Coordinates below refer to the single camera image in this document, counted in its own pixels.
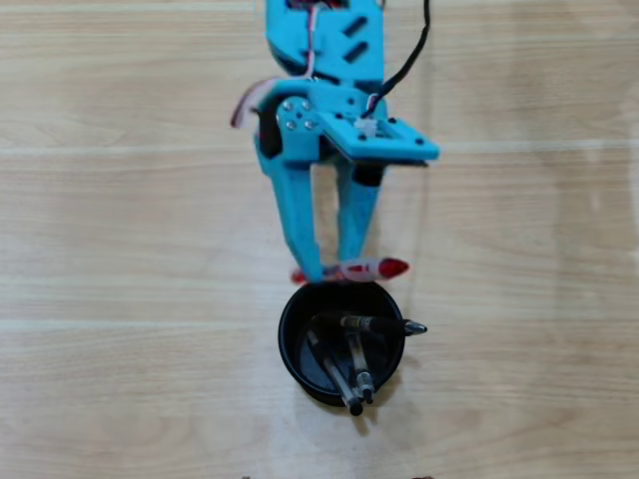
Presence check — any grey clear retractable pen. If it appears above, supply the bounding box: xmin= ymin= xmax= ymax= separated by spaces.
xmin=346 ymin=332 xmax=376 ymax=405

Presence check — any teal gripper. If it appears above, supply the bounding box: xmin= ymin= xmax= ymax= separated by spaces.
xmin=252 ymin=77 xmax=384 ymax=281

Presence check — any black retractable pen silver tip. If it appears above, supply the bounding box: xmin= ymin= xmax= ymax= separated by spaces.
xmin=312 ymin=311 xmax=429 ymax=338

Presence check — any black camera cable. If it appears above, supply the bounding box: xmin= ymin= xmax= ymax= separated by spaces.
xmin=371 ymin=0 xmax=431 ymax=109

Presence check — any black round pen holder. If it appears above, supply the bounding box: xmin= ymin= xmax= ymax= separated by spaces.
xmin=278 ymin=279 xmax=405 ymax=408

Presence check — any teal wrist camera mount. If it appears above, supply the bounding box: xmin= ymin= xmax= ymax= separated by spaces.
xmin=317 ymin=107 xmax=441 ymax=190

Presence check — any clear stick pen black cap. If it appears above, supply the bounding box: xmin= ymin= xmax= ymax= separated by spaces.
xmin=305 ymin=326 xmax=365 ymax=418

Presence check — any white red servo wire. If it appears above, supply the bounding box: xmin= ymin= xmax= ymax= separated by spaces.
xmin=229 ymin=0 xmax=323 ymax=130

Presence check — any red retractable pen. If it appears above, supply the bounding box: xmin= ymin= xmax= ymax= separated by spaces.
xmin=290 ymin=256 xmax=410 ymax=285

